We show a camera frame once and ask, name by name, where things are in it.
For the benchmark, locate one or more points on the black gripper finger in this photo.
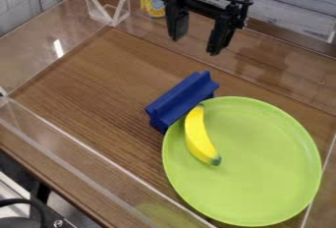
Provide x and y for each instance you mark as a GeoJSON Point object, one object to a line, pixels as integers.
{"type": "Point", "coordinates": [178, 18]}
{"type": "Point", "coordinates": [222, 32]}

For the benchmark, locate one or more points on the blue plastic block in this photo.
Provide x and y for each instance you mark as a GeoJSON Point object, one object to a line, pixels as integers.
{"type": "Point", "coordinates": [178, 101]}

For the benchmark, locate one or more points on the green plate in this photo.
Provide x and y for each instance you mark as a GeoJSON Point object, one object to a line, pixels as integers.
{"type": "Point", "coordinates": [270, 174]}

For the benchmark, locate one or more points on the yellow toy banana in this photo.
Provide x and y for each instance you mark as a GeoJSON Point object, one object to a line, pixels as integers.
{"type": "Point", "coordinates": [198, 139]}

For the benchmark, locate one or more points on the clear acrylic triangle bracket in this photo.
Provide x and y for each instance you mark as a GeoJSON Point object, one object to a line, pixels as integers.
{"type": "Point", "coordinates": [108, 14]}

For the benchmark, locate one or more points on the clear acrylic front wall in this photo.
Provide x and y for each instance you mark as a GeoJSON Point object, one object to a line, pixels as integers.
{"type": "Point", "coordinates": [108, 192]}

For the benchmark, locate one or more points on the black metal bracket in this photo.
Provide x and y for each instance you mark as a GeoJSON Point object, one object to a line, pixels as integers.
{"type": "Point", "coordinates": [55, 220]}

